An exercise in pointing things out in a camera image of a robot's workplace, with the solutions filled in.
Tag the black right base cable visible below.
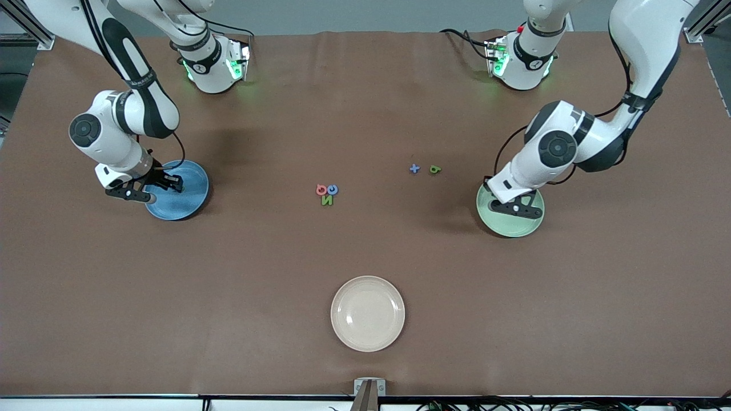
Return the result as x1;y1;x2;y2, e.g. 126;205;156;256
197;17;255;41

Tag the blue plate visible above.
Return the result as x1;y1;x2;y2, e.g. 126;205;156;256
143;159;210;221

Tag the green plate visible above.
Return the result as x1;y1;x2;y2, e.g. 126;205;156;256
476;183;545;238

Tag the black left base cable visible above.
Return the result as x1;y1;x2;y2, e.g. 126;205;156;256
440;29;492;61

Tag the brown table cover sheet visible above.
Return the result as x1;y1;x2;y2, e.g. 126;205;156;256
0;30;731;397

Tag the aluminium frame post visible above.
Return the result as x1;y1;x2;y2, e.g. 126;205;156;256
685;0;731;43
0;11;55;51

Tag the beige plate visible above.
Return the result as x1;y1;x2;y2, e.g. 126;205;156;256
330;276;406;353

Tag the black base cable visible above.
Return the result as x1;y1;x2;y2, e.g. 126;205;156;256
440;29;492;61
197;17;255;41

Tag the bundle of black cables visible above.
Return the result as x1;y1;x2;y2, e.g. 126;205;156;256
417;397;731;411

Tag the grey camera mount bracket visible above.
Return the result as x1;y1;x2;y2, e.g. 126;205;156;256
353;378;387;411

